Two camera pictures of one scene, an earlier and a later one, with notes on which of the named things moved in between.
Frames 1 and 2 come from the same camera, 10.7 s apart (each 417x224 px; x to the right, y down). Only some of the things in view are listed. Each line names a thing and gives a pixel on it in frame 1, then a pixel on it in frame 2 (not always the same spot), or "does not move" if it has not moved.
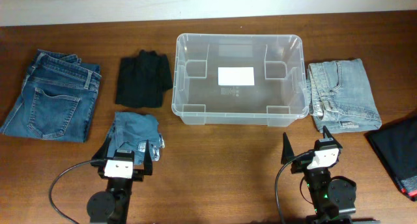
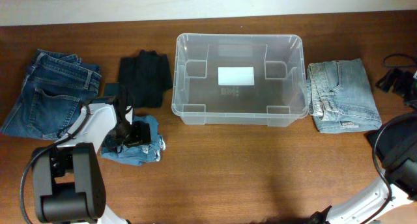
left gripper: x=136 y=175 to x=135 y=139
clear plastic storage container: x=240 y=79 does not move
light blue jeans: x=340 y=97 does not move
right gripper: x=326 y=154 to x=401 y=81
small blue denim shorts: x=130 y=132 does not move
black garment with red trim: x=397 y=143 does not move
